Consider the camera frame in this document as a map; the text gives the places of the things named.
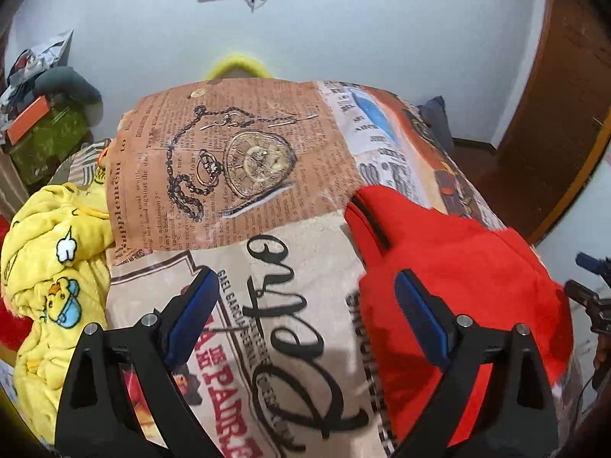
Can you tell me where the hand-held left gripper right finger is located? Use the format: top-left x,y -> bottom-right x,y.
389,269 -> 561,458

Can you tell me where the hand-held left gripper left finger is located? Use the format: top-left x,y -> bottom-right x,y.
55,266 -> 223,458

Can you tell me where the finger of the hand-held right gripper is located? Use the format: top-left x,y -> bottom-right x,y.
575,252 -> 611,278
564,280 -> 603,312

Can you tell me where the red zip jacket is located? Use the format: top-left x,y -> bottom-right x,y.
344,185 -> 574,448

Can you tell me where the newspaper print bed sheet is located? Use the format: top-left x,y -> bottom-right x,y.
29,79 -> 587,458

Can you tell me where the yellow duck print blanket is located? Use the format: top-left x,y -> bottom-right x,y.
0,182 -> 116,448

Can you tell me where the brown wooden door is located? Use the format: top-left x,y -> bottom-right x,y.
496,0 -> 611,245

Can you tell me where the red fluffy cloth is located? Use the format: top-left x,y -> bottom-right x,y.
0,214 -> 30,351

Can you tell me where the grey striped cloth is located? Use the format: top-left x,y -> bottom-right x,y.
66,139 -> 114,188

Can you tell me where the dark blue pillow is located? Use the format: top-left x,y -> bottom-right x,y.
417,96 -> 455,154

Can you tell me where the green leaf print box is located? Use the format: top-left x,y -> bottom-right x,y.
7,102 -> 95,188

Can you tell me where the yellow plush toy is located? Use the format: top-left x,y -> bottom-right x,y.
206,55 -> 274,80

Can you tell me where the orange box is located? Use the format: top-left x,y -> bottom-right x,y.
6,95 -> 52,147

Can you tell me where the grey neck pillow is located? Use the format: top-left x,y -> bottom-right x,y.
33,67 -> 103,106

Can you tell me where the printed paper bag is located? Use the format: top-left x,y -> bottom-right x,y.
7,29 -> 75,87

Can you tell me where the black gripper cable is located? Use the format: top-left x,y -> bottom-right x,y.
575,381 -> 598,421

